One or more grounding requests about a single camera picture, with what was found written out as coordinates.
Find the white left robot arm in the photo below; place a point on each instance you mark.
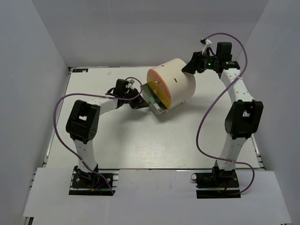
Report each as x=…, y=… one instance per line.
x=82, y=124

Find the green white cosmetic tube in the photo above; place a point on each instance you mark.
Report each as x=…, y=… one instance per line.
x=154, y=100

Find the yellow organizer drawer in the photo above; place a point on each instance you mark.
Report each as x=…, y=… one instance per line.
x=164, y=98

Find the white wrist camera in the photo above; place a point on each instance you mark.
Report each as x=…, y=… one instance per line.
x=131, y=82
x=206, y=44

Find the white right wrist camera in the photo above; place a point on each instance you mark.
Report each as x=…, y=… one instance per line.
x=206, y=44

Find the cream round drawer organizer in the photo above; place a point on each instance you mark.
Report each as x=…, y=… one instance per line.
x=181, y=86

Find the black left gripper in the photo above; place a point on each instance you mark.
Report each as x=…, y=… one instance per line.
x=139, y=102

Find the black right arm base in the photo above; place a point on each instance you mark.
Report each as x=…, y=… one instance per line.
x=216, y=184

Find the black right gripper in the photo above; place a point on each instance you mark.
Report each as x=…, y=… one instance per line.
x=195, y=64

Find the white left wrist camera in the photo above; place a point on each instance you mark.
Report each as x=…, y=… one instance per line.
x=131, y=82

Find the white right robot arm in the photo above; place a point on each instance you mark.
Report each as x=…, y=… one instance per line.
x=245, y=113

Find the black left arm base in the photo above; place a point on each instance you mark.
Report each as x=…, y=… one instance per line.
x=96, y=187

